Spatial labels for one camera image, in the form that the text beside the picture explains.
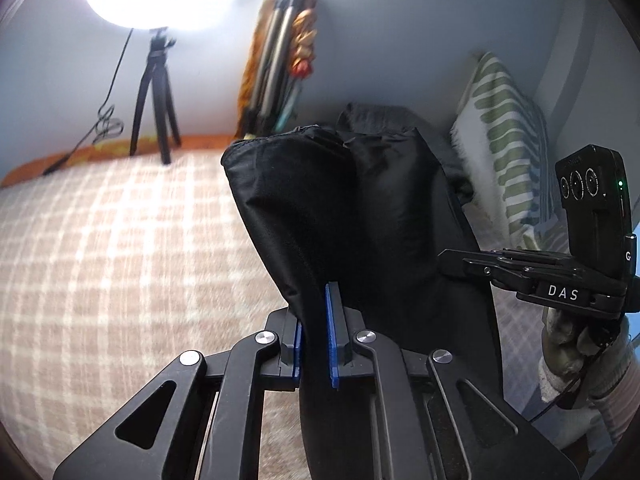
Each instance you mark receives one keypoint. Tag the folded tripod with orange cloth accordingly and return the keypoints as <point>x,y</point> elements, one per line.
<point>281,58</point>

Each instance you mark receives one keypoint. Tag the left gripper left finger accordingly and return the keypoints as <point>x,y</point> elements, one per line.
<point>268,360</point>

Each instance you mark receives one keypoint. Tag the black pants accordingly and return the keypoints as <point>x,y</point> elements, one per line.
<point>371,214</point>

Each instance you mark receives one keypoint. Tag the black camera box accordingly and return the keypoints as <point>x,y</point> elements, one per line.
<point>594,195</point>

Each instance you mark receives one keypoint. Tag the gloved right hand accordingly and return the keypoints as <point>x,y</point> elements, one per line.
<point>607,378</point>

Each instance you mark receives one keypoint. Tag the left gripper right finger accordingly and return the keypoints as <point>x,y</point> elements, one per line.
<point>374,362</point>

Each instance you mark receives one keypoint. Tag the green striped white pillow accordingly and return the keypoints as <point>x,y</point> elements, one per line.
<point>500,135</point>

